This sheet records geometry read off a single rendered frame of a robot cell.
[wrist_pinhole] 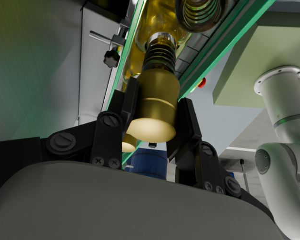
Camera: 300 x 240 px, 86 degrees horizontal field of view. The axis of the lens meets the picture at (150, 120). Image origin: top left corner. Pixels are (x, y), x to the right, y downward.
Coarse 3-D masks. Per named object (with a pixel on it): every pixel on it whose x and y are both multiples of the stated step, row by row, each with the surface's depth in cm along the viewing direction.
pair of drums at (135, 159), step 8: (136, 152) 259; (144, 152) 250; (152, 152) 250; (160, 152) 255; (128, 160) 307; (136, 160) 249; (144, 160) 243; (152, 160) 243; (160, 160) 248; (128, 168) 297; (136, 168) 241; (144, 168) 236; (152, 168) 236; (160, 168) 242; (152, 176) 230; (160, 176) 236
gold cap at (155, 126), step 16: (144, 80) 11; (160, 80) 11; (176, 80) 12; (144, 96) 10; (160, 96) 10; (176, 96) 11; (144, 112) 10; (160, 112) 10; (176, 112) 11; (128, 128) 11; (144, 128) 10; (160, 128) 10; (176, 128) 10
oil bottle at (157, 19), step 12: (156, 0) 15; (144, 12) 15; (156, 12) 15; (168, 12) 15; (144, 24) 16; (156, 24) 15; (168, 24) 15; (144, 36) 16; (180, 36) 16; (144, 48) 17; (180, 48) 17
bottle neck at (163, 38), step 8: (160, 32) 15; (152, 40) 15; (160, 40) 14; (168, 40) 15; (152, 48) 14; (160, 48) 14; (168, 48) 14; (144, 56) 15; (152, 56) 13; (160, 56) 13; (168, 56) 13; (144, 64) 14; (152, 64) 13; (160, 64) 13; (168, 64) 13
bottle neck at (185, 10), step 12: (180, 0) 9; (192, 0) 12; (204, 0) 11; (216, 0) 9; (228, 0) 9; (180, 12) 9; (192, 12) 11; (204, 12) 11; (216, 12) 9; (180, 24) 10; (192, 24) 10; (204, 24) 10; (216, 24) 10
